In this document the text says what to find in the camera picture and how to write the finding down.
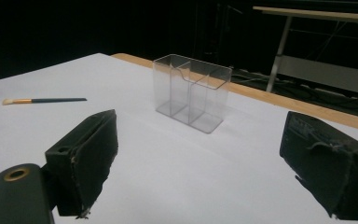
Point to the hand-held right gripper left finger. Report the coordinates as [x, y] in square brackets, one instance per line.
[84, 161]

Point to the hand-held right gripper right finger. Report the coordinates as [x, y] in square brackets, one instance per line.
[326, 161]

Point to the clear acrylic organizer box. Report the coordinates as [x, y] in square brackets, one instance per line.
[190, 93]

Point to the wooden table in background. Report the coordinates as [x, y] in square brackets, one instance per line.
[317, 46]

